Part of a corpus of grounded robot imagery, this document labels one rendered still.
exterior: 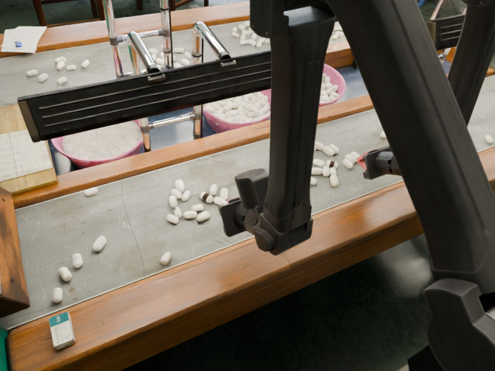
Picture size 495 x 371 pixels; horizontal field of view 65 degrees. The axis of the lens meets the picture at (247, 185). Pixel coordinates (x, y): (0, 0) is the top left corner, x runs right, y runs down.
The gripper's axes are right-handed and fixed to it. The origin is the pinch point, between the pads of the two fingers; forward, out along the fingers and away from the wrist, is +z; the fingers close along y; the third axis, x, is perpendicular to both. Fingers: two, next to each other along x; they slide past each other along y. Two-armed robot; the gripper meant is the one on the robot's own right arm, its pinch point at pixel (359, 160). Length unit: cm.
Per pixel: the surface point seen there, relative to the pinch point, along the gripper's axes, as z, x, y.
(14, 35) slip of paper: 78, -62, 77
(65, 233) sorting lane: 14, -2, 76
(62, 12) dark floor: 256, -116, 50
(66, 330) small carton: -8, 11, 80
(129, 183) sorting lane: 21, -8, 59
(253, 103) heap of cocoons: 36.9, -20.9, 10.5
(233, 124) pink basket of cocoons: 28.1, -16.2, 23.1
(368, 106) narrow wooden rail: 21.1, -11.3, -24.0
